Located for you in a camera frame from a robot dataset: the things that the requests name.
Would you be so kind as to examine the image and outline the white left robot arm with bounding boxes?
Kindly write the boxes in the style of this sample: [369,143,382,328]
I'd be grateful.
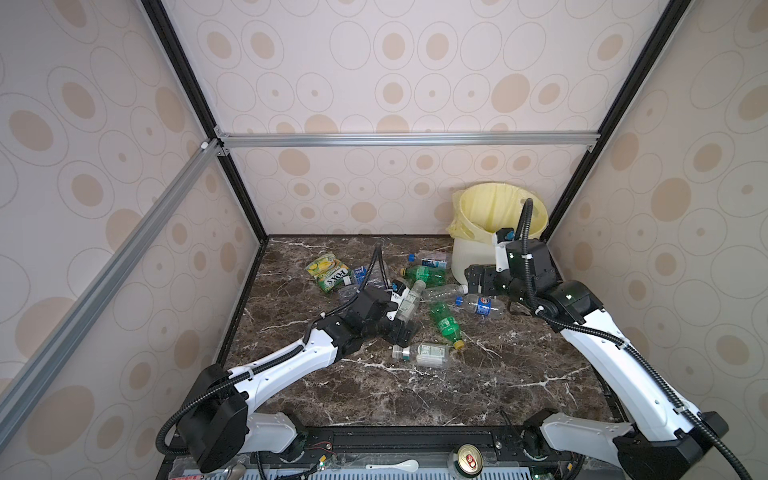
[155,281,419,473]

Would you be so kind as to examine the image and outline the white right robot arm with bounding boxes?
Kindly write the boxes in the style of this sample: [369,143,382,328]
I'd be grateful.
[465,199,750,479]

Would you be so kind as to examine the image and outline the white plastic waste bin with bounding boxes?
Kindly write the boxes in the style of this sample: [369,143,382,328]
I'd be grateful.
[450,238,496,285]

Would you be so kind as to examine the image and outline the yellow plastic bin liner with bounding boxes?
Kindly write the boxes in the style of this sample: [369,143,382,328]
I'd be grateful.
[447,182,549,245]

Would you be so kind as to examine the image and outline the clear bottle grey cap tall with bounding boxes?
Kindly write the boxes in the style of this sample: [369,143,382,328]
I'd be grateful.
[396,280,426,323]

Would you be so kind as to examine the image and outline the clear crushed bottle blue label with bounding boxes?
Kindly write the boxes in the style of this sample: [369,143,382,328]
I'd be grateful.
[350,266,379,286]

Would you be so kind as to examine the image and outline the clear Pepsi bottle blue label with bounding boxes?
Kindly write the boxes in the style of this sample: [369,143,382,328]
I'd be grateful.
[454,294,505,319]

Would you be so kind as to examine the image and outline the green Fox's candy bag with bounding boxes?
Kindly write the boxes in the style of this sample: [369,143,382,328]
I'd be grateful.
[305,253,350,293]

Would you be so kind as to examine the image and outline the clear bottle green label bottom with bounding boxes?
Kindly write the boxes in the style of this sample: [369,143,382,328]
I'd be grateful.
[392,343,451,369]

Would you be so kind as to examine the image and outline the green bottle yellow cap lower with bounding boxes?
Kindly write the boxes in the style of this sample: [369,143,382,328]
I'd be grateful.
[429,302,465,350]

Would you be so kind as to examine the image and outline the green bottle yellow cap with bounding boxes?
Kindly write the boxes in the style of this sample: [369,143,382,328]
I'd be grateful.
[429,302,465,350]
[400,265,447,288]

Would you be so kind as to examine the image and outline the green bottle yellow cap upper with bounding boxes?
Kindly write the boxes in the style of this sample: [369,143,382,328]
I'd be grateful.
[400,265,447,288]

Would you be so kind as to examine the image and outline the clear bottle blue cap far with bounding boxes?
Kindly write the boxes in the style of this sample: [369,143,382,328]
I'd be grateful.
[407,250,452,269]

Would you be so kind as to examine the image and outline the white plastic spoon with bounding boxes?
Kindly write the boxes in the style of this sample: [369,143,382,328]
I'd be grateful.
[365,459,420,473]

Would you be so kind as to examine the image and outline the drink can top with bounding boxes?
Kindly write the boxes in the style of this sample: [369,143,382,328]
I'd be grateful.
[448,444,484,479]

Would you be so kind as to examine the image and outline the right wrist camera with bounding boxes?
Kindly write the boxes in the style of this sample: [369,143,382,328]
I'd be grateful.
[493,228,515,272]

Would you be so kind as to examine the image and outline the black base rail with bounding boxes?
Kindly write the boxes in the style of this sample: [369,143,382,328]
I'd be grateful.
[155,423,625,480]

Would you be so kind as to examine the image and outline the horizontal aluminium rail back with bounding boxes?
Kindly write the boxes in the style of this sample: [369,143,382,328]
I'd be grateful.
[204,130,600,153]

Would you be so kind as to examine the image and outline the diagonal aluminium rail left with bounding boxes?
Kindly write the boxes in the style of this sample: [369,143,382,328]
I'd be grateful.
[1,139,222,449]

